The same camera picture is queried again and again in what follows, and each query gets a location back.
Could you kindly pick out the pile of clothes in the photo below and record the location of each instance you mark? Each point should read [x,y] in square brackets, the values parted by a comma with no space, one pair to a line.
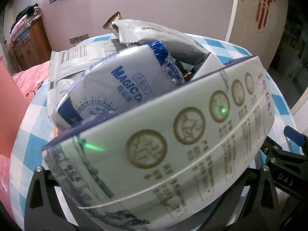
[22,25]

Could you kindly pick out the blue white checked tablecloth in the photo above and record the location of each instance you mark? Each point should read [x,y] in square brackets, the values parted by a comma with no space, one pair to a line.
[211,45]

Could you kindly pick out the red door decoration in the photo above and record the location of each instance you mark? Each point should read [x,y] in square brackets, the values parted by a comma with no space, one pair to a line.
[264,2]

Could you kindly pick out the grey labelled mailer bag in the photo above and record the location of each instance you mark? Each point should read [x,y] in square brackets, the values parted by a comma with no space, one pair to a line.
[72,60]

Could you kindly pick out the white door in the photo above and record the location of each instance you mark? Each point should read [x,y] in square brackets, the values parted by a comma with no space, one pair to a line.
[245,28]

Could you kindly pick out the large white gold-printed packet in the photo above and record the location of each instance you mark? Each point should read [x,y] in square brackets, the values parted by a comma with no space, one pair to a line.
[192,161]

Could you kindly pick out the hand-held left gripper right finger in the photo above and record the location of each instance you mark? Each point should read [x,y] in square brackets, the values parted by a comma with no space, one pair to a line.
[259,197]

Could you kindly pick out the white blue plastic packet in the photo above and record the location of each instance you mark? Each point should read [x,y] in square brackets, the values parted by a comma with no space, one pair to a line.
[125,77]

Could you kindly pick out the wooden cabinet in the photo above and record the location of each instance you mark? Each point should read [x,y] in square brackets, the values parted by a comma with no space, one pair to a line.
[31,48]

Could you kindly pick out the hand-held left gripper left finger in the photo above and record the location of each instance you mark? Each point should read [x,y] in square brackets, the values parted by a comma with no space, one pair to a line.
[48,176]

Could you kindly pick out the pink printed bedsheet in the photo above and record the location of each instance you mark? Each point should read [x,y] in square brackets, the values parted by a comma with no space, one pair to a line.
[31,77]

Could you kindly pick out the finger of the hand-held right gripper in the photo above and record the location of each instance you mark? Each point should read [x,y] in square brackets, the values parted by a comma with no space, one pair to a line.
[293,134]

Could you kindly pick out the grey courier bag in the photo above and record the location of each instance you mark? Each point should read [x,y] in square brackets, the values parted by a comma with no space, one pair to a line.
[154,33]

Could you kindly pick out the salmon pink panel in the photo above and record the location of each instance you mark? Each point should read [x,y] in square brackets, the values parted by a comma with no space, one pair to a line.
[9,101]

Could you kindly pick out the wall socket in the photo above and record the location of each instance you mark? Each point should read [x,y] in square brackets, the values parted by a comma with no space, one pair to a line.
[78,39]

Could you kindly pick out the brown gold wrapper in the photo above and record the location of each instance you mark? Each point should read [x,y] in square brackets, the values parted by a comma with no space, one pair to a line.
[113,19]

